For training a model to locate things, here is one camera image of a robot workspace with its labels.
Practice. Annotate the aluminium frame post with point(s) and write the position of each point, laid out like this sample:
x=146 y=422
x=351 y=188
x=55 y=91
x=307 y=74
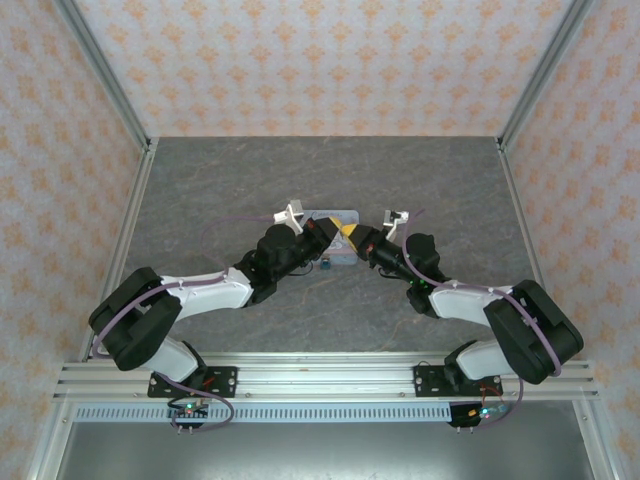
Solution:
x=545 y=75
x=100 y=70

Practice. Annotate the cartoon print tin box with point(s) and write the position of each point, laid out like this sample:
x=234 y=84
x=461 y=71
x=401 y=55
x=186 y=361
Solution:
x=351 y=216

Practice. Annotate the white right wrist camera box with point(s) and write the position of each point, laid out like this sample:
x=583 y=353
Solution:
x=395 y=220

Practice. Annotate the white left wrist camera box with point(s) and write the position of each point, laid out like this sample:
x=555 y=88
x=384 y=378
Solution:
x=290 y=212

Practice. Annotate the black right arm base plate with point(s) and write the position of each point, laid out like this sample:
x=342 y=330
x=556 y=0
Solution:
x=427 y=382

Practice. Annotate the aluminium lower frame bar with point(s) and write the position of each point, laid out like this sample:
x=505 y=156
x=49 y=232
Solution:
x=47 y=450
x=600 y=450

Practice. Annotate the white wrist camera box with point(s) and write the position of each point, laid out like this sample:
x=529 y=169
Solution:
x=290 y=212
x=395 y=220

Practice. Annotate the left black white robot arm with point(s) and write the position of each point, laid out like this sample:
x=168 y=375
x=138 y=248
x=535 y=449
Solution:
x=210 y=292

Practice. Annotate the aluminium table side rail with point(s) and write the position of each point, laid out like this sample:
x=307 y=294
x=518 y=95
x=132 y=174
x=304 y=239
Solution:
x=517 y=200
x=132 y=210

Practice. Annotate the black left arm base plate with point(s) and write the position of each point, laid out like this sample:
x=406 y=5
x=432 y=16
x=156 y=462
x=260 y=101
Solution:
x=225 y=380

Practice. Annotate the small blue padlock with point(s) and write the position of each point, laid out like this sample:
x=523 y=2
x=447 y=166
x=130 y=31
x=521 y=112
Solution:
x=326 y=264

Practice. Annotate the grey metal sheet shelf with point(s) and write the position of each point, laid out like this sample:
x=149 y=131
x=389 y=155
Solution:
x=320 y=455

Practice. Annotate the long aluminium mounting rail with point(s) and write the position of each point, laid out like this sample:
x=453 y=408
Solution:
x=325 y=380

